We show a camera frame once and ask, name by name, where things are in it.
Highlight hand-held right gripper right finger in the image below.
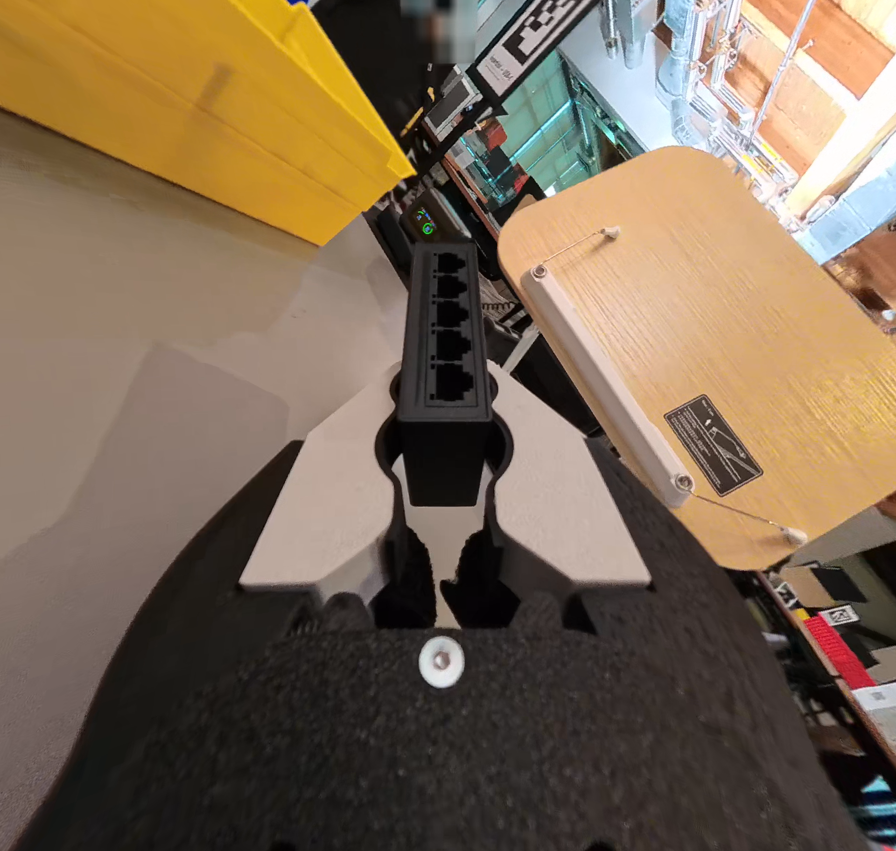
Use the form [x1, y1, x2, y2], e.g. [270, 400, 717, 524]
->
[480, 360, 653, 594]

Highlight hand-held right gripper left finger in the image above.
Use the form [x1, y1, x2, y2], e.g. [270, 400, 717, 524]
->
[238, 364, 408, 606]

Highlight black five-port ethernet switch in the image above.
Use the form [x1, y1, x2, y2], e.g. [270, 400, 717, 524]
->
[395, 241, 494, 508]

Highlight person's black clothing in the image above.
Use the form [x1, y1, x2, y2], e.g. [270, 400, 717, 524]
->
[311, 0, 484, 145]

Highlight black device with green light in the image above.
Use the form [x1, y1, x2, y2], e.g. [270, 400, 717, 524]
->
[399, 189, 457, 243]

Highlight white metal bar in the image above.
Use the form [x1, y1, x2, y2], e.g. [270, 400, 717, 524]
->
[521, 263, 697, 509]

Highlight black label sticker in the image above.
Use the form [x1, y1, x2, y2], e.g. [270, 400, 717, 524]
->
[664, 395, 764, 497]

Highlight cardboard box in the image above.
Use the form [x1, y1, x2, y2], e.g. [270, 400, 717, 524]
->
[778, 563, 870, 611]

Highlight light wood folding tabletop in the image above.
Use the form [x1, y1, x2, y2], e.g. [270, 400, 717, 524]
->
[497, 146, 896, 572]

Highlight yellow plastic bin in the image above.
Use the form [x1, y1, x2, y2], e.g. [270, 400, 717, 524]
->
[0, 0, 417, 246]

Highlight red ribbed box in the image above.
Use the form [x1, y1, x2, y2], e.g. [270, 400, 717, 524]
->
[804, 613, 877, 688]

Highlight metal sprinkler pipe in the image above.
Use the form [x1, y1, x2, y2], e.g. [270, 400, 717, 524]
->
[750, 0, 837, 140]

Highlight silver foil ventilation duct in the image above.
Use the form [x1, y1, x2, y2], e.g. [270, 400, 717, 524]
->
[657, 0, 709, 99]

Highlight pale painted ceiling duct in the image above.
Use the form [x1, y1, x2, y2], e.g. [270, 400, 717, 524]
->
[797, 161, 896, 265]

